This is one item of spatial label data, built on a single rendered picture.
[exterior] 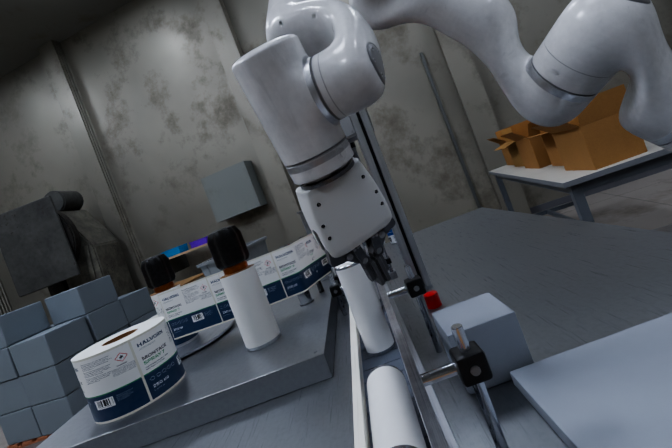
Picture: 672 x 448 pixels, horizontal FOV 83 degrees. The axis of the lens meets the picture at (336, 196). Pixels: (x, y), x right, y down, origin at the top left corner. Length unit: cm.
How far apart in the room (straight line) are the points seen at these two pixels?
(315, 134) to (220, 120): 565
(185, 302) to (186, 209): 518
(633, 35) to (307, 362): 74
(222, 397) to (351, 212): 52
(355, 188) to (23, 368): 394
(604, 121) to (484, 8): 180
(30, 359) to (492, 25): 400
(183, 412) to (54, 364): 315
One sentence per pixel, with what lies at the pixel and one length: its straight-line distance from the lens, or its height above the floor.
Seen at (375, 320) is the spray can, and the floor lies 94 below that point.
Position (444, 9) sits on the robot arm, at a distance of 75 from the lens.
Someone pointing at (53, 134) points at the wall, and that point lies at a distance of 798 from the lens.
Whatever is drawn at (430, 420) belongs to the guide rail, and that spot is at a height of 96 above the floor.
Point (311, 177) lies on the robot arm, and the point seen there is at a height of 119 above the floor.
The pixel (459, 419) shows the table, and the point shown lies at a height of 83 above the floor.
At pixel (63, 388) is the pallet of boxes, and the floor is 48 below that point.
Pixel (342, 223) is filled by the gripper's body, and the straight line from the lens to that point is 47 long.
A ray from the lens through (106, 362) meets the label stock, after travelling 100.
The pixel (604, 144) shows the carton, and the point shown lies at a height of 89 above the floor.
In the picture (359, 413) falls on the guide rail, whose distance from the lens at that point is 50.
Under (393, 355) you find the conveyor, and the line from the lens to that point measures 68.
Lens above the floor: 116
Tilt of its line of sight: 1 degrees down
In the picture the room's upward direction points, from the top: 21 degrees counter-clockwise
